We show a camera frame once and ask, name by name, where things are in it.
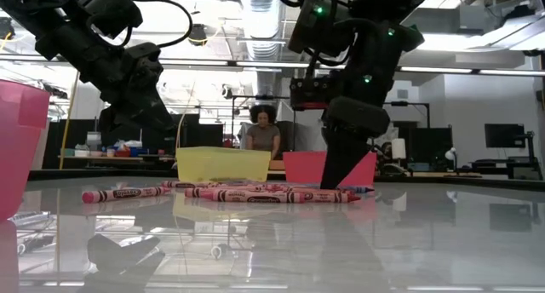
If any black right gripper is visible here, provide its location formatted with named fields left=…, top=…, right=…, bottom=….
left=319, top=24, right=426, bottom=190

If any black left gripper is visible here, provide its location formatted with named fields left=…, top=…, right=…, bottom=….
left=83, top=43, right=175, bottom=135

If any red plastic bin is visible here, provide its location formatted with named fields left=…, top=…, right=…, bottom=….
left=282, top=151, right=378, bottom=187

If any yellow plastic bin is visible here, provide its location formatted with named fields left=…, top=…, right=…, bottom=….
left=175, top=146, right=273, bottom=183

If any pink plastic bin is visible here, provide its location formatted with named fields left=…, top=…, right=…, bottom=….
left=0, top=78, right=51, bottom=222

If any blue crayon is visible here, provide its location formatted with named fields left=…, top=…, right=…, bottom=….
left=340, top=185, right=376, bottom=195

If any black partition panel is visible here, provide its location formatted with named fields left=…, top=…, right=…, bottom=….
left=45, top=118, right=141, bottom=158
left=141, top=113, right=225, bottom=150

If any white paper towel roll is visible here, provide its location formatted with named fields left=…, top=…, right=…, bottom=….
left=390, top=138, right=407, bottom=160

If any clear plastic jar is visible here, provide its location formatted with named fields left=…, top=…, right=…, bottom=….
left=86, top=131, right=103, bottom=152

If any wooden workbench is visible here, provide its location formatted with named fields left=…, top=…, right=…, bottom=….
left=58, top=154, right=176, bottom=163

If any person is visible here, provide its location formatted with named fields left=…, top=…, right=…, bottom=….
left=244, top=104, right=282, bottom=160

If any white desk lamp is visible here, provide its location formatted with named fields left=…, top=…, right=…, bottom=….
left=444, top=146, right=460, bottom=176

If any long ceiling light strip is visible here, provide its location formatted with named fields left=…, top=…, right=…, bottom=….
left=0, top=54, right=545, bottom=78

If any black desk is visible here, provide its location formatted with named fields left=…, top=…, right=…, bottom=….
left=468, top=155, right=545, bottom=181

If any black computer monitor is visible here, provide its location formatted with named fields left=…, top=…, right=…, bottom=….
left=484, top=123, right=526, bottom=149

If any black monitor stand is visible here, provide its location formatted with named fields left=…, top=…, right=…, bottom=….
left=510, top=130, right=545, bottom=181

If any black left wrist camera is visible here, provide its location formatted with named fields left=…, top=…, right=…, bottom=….
left=99, top=104, right=129, bottom=133

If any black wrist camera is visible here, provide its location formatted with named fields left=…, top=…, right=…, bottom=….
left=99, top=104, right=129, bottom=133
left=290, top=77, right=341, bottom=112

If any black aluminium table frame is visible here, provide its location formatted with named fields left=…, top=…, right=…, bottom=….
left=27, top=168, right=545, bottom=192

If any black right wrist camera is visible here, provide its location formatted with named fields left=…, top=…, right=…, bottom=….
left=290, top=77, right=341, bottom=112

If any yellow hanging cable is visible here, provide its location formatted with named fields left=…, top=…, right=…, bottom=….
left=58, top=71, right=83, bottom=170

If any black metal frame rig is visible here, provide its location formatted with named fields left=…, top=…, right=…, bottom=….
left=389, top=101, right=431, bottom=130
left=231, top=95, right=298, bottom=152

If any black ceiling dome camera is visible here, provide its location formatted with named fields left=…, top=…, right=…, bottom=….
left=186, top=23, right=209, bottom=47

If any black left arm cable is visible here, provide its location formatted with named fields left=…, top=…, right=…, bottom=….
left=127, top=0, right=194, bottom=49

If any silver ventilation duct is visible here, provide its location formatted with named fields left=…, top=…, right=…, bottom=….
left=237, top=0, right=285, bottom=97

